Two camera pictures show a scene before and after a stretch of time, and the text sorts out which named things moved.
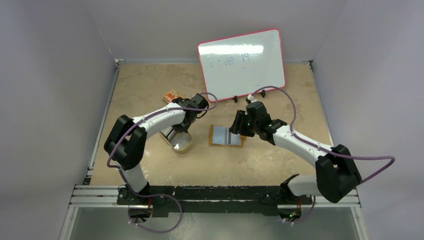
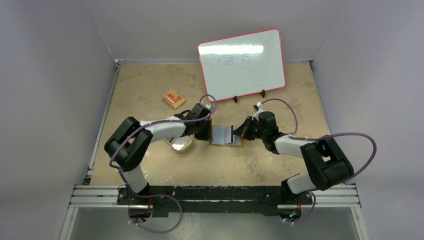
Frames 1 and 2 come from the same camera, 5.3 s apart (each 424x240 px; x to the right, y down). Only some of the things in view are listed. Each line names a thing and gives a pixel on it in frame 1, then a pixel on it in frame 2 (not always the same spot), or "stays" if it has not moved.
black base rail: [219, 200] stays
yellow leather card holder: [222, 136] stays
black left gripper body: [182, 127] to [202, 132]
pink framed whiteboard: [240, 65] stays
